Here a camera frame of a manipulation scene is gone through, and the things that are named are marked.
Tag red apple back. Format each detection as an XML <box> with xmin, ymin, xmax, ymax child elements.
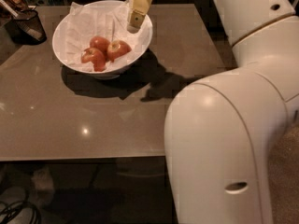
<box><xmin>90</xmin><ymin>35</ymin><xmax>110</xmax><ymax>55</ymax></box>

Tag black mesh pen cup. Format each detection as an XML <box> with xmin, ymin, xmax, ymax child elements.
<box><xmin>5</xmin><ymin>10</ymin><xmax>47</xmax><ymax>45</ymax></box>

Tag red apple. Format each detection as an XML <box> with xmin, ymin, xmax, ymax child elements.
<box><xmin>107</xmin><ymin>40</ymin><xmax>132</xmax><ymax>62</ymax></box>
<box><xmin>81</xmin><ymin>48</ymin><xmax>106</xmax><ymax>72</ymax></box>
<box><xmin>90</xmin><ymin>35</ymin><xmax>110</xmax><ymax>55</ymax></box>

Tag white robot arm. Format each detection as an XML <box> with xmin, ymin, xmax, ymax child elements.
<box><xmin>164</xmin><ymin>0</ymin><xmax>299</xmax><ymax>224</ymax></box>

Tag white paper liner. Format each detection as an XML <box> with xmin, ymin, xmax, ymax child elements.
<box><xmin>64</xmin><ymin>0</ymin><xmax>152</xmax><ymax>74</ymax></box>

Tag black cables on floor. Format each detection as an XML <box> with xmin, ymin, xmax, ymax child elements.
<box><xmin>0</xmin><ymin>185</ymin><xmax>42</xmax><ymax>224</ymax></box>

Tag white object under table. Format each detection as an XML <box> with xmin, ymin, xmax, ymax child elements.
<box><xmin>31</xmin><ymin>166</ymin><xmax>55</xmax><ymax>207</ymax></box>

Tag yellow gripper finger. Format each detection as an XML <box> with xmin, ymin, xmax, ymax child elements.
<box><xmin>127</xmin><ymin>0</ymin><xmax>153</xmax><ymax>34</ymax></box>

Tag white ceramic bowl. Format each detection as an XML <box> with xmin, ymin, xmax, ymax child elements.
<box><xmin>51</xmin><ymin>0</ymin><xmax>154</xmax><ymax>81</ymax></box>

